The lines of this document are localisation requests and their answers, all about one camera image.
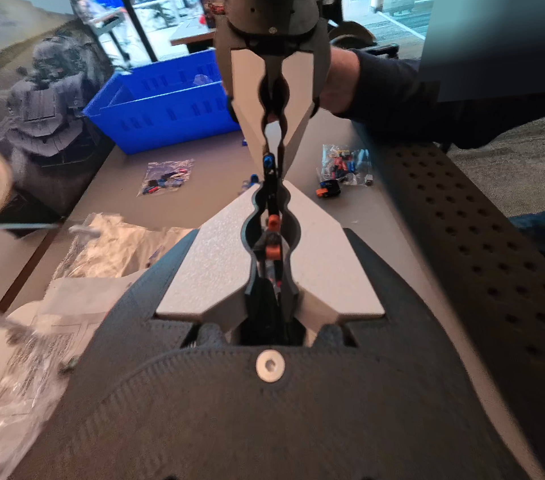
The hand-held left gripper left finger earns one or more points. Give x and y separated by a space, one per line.
204 271

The clear bag with white strip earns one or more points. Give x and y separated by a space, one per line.
42 360

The small bag blue lego parts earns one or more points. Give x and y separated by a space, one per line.
166 182

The multicoloured lego assembly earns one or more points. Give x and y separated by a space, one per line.
272 222

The person's leg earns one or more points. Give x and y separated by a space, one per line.
530 228

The small bag red lego parts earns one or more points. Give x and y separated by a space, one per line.
340 165

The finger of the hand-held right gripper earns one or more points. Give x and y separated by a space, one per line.
247 96
300 92

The black orange lego block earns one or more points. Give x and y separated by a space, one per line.
332 189

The black perforated panel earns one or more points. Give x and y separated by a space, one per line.
447 233

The brown work table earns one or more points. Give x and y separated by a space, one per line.
191 31

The person's right hand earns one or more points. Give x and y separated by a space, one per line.
340 84

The blue plastic bin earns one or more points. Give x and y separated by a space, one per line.
170 122

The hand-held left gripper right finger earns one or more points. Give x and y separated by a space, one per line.
336 271

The dark lego set box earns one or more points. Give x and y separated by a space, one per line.
51 105

